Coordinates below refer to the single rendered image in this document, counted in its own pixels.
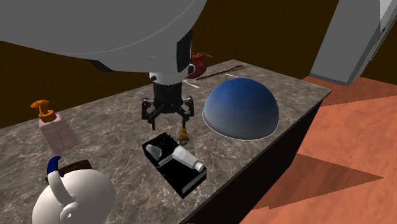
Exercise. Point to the black book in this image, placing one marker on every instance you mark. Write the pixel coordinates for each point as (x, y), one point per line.
(183, 178)

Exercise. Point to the white bottle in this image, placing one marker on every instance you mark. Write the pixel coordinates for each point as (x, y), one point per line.
(186, 158)

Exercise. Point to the blue dome bowl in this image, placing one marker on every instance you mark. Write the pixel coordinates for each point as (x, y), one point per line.
(242, 108)

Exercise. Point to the small gold cone figure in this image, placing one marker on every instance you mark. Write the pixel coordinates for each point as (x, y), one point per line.
(183, 135)

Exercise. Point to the red pot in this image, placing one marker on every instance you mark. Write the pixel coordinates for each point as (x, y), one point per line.
(199, 63)

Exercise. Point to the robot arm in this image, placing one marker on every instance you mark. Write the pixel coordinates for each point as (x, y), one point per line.
(93, 28)

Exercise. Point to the long dark stick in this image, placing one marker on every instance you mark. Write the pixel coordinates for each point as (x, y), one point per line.
(218, 72)

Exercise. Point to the thin white stick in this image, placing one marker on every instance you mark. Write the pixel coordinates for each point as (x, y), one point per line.
(231, 75)
(190, 84)

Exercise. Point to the pink soap dispenser orange pump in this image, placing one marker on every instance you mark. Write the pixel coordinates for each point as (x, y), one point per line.
(57, 135)

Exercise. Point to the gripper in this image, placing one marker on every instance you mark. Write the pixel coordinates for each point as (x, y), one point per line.
(167, 97)

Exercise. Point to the grey door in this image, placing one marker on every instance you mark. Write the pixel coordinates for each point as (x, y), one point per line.
(344, 40)

